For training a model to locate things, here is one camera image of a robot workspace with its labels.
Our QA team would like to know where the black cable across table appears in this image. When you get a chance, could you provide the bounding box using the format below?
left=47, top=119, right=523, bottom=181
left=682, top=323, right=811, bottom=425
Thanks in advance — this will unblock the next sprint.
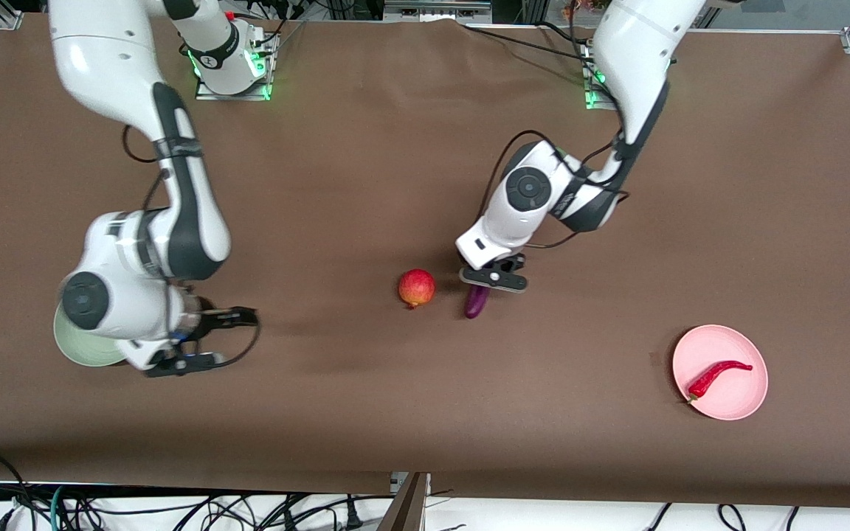
left=462, top=21, right=603, bottom=66

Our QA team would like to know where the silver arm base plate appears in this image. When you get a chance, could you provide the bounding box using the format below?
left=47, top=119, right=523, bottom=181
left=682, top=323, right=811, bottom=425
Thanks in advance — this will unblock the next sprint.
left=584, top=41, right=619, bottom=112
left=196, top=33, right=277, bottom=103

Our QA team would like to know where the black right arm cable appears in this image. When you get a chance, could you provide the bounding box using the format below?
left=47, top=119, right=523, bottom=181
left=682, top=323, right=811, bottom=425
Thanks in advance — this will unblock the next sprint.
left=122, top=125, right=263, bottom=368

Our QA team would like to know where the table cover sheet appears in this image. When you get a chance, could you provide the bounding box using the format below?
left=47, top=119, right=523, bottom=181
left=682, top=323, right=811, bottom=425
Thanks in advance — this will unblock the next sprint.
left=0, top=13, right=850, bottom=510

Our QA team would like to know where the grey metal device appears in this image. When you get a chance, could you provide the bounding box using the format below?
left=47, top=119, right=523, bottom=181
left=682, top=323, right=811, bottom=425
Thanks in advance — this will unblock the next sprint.
left=383, top=0, right=493, bottom=24

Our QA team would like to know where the red apple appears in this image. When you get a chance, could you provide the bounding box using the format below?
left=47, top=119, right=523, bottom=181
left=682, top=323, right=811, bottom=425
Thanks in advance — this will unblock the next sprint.
left=398, top=268, right=436, bottom=310

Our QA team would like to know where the red chili pepper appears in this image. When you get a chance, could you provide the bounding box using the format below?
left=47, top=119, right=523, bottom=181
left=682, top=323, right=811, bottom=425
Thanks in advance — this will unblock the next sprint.
left=685, top=360, right=754, bottom=404

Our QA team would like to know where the long purple eggplant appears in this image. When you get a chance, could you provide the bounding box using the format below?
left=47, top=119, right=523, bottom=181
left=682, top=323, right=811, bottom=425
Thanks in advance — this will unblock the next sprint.
left=464, top=285, right=491, bottom=320

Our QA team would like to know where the pale green plate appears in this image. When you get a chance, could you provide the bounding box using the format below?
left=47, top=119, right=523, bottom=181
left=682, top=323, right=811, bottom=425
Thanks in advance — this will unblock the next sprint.
left=53, top=302, right=131, bottom=368

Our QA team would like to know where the pink plate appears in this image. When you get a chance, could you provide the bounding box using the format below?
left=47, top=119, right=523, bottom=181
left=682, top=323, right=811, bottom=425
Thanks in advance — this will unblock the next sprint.
left=672, top=324, right=770, bottom=422

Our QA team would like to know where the teal floor cable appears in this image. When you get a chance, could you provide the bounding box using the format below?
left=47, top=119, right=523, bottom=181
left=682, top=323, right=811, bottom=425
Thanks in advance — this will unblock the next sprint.
left=46, top=485, right=69, bottom=531

